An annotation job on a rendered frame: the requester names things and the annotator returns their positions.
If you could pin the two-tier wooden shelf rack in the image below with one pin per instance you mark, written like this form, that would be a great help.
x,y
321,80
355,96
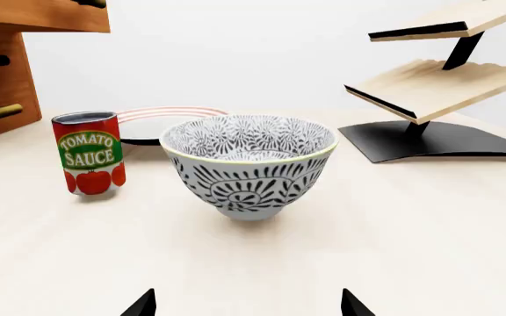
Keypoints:
x,y
446,95

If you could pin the red tomato sauce can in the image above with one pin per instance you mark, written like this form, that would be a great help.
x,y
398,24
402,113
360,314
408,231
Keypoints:
x,y
89,153

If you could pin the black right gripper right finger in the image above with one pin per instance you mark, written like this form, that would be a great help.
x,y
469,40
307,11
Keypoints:
x,y
353,305

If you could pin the open wooden cabinet drawer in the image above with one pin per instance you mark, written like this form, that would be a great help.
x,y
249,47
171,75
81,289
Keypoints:
x,y
46,14

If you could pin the red striped white plate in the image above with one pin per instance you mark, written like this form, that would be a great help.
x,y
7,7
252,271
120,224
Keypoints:
x,y
156,123

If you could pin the black patterned white bowl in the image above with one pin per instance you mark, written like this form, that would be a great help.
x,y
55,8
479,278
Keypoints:
x,y
249,164

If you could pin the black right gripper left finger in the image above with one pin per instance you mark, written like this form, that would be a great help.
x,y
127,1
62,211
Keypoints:
x,y
144,305

